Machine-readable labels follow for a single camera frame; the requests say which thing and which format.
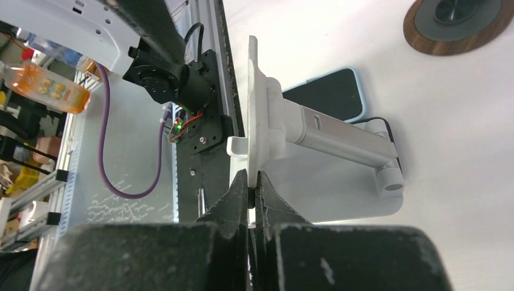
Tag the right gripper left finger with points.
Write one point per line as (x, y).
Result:
(226, 244)

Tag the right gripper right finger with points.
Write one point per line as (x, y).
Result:
(271, 210)

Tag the white silver folding stand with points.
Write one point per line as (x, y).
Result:
(307, 156)

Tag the black phone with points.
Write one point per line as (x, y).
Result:
(377, 148)

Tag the light blue case phone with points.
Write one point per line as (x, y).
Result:
(338, 94)

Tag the wooden round base stand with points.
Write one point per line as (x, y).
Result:
(448, 28)

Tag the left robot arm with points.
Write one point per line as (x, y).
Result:
(143, 41)

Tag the orange clear bottle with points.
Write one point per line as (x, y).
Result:
(45, 87)

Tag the light blue cable duct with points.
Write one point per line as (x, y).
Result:
(68, 160)

